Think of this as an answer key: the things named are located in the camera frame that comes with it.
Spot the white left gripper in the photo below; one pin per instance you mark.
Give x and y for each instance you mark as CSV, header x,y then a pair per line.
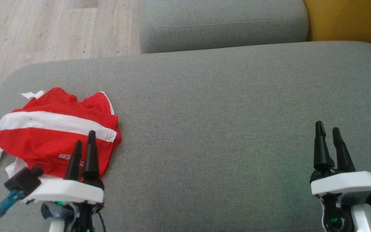
x,y
63,191

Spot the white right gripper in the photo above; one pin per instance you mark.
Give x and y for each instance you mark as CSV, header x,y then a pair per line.
x,y
343,183

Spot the red shorts white stripe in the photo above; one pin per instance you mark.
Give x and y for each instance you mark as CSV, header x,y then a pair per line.
x,y
53,141

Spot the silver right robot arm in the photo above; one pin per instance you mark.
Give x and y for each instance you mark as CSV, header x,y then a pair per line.
x,y
353,212

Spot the grey sofa seat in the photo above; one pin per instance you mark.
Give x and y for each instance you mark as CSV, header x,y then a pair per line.
x,y
211,129

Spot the yellow cushion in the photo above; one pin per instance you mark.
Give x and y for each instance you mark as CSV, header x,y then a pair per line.
x,y
353,19

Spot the grey sofa cushion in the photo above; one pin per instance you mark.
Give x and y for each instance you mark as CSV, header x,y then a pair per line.
x,y
221,22

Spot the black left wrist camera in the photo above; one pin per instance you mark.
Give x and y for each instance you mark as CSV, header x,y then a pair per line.
x,y
23,180

